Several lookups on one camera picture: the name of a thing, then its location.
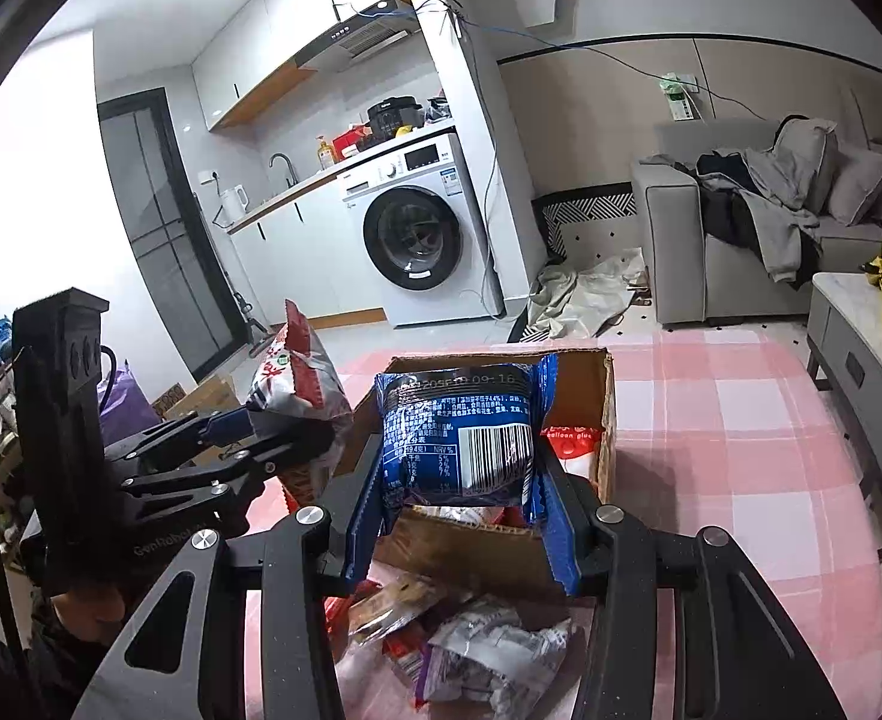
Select white cabinets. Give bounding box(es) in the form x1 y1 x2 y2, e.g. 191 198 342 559
192 0 413 130
227 180 390 332

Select dark glass door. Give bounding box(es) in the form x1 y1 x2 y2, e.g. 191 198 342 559
99 87 248 384

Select purple bag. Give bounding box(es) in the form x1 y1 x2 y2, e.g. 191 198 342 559
99 362 162 449

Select black pressure cooker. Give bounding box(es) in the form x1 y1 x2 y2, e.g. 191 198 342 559
366 95 424 140

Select white washing machine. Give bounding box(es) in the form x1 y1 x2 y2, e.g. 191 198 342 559
340 131 506 329

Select blue snack packet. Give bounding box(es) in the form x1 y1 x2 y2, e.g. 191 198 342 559
373 352 560 535

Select person's left hand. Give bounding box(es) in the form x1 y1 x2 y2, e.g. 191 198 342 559
57 583 128 647

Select floor mop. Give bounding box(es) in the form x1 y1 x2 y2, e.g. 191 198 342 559
219 261 270 359

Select beige snack packet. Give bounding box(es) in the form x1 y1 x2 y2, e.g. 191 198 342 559
349 570 476 647

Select grey and black clothes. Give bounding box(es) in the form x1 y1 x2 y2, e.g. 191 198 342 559
694 142 826 291

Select red white snack packet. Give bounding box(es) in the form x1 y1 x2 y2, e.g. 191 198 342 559
538 426 606 478

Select white coffee table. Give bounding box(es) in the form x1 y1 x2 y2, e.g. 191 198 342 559
806 271 882 508

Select printed cardboard box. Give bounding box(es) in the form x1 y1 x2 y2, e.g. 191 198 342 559
151 374 244 467

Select brown cardboard box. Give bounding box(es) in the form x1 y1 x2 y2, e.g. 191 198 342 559
332 348 615 602

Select small red snack packet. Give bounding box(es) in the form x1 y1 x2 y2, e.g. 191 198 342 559
381 634 431 692

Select white red noodle snack bag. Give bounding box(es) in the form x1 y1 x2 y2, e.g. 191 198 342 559
248 299 353 509

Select white lower cabinets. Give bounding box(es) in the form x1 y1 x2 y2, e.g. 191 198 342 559
227 180 390 332

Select purple white snack packet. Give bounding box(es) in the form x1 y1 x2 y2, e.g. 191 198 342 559
411 592 574 718

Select steel range hood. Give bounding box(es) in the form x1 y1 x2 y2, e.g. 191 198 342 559
295 0 422 73

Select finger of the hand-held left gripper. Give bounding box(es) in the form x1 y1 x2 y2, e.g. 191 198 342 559
117 435 338 522
102 405 262 470

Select pink checked tablecloth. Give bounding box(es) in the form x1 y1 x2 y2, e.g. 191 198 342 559
244 330 882 720

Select white upper cabinets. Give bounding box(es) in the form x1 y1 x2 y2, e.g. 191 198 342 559
192 0 413 130

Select grey sofa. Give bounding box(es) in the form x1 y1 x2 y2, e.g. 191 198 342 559
630 115 882 328

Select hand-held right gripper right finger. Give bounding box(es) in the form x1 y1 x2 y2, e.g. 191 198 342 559
535 439 851 720

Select white cloth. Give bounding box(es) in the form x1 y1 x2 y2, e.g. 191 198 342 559
511 247 649 343

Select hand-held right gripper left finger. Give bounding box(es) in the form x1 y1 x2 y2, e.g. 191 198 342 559
72 431 389 720

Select black white patterned mat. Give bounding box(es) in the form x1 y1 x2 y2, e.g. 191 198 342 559
531 183 638 257

